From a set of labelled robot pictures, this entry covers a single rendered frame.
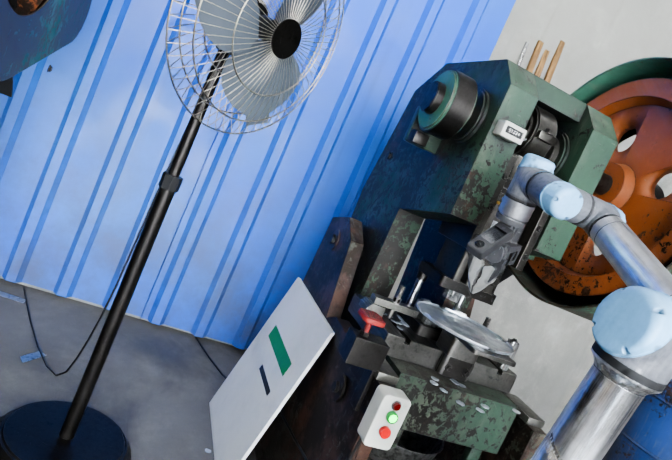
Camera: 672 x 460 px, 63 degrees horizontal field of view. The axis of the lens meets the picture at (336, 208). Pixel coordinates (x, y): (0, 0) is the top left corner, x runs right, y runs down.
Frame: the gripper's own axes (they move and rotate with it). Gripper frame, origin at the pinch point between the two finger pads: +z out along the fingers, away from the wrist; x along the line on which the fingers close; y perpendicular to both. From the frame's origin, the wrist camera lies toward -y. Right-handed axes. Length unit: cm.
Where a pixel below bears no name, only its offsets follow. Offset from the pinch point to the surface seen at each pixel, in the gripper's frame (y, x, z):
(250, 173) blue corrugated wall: 33, 138, 29
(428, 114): 4.8, 36.2, -33.0
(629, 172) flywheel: 61, -1, -37
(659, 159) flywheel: 60, -7, -43
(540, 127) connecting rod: 27, 15, -40
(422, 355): 4.0, 6.3, 26.1
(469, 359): 13.7, -2.0, 23.0
